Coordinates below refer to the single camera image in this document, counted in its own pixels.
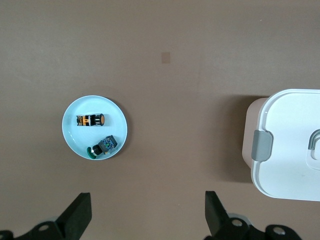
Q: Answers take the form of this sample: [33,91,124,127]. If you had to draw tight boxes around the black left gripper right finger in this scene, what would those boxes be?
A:
[203,191,304,240]

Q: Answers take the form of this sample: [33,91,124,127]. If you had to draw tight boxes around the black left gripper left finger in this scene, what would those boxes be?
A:
[0,192,92,240]

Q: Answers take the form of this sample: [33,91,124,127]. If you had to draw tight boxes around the orange push button switch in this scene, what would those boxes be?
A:
[75,112,106,128]

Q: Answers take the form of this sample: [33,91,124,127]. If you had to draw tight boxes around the light blue round plate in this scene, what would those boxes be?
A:
[61,95,129,162]

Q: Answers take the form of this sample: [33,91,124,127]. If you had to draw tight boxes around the small dark object on blue plate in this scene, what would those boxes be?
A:
[86,134,118,160]

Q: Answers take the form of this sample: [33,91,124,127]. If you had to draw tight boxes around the white lidded lunch box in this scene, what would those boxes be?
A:
[241,88,320,202]

